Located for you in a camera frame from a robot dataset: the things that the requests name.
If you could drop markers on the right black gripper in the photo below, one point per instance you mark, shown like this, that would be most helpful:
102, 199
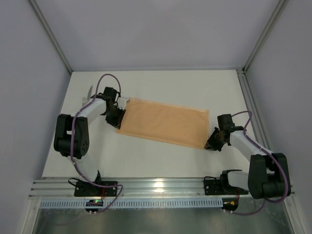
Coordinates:
214, 140

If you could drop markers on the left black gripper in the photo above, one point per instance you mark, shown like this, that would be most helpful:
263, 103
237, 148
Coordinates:
116, 118

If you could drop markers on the peach satin cloth napkin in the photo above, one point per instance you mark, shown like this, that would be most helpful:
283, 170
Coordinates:
167, 123

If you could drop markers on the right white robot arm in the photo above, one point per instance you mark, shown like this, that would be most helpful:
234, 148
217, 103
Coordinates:
268, 174

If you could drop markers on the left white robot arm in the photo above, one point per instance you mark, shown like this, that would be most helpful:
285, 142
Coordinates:
71, 140

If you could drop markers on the right controller board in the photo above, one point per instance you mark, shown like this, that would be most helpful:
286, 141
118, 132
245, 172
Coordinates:
230, 204

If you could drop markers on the controller board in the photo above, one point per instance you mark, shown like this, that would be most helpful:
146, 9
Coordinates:
230, 204
93, 206

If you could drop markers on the left controller board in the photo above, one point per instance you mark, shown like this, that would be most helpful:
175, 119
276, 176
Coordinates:
93, 206

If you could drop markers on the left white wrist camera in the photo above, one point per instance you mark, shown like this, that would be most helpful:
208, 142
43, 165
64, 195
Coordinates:
122, 102

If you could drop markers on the pink handled table knife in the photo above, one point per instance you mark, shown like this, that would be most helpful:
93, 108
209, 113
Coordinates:
89, 92

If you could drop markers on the right side aluminium rail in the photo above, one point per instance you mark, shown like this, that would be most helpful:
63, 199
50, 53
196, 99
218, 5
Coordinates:
250, 101

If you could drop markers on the aluminium rail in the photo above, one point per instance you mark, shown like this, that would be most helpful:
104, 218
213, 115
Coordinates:
250, 101
131, 188

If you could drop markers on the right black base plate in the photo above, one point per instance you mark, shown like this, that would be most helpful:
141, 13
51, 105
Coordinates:
213, 186

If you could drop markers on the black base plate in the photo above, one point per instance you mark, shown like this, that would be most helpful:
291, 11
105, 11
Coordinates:
85, 189
213, 186

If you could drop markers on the front aluminium rail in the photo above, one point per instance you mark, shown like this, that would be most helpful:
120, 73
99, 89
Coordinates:
131, 188

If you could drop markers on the slotted cable duct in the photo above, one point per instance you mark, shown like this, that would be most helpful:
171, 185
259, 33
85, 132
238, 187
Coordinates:
135, 203

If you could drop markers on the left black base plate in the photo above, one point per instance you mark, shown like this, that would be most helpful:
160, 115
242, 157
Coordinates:
85, 189

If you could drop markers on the left aluminium frame post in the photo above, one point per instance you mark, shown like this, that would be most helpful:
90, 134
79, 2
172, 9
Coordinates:
48, 31

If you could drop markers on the aluminium frame post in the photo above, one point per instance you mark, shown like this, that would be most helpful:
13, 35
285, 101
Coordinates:
48, 31
278, 10

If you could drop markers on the right aluminium frame post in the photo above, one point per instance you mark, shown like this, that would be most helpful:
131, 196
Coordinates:
278, 10

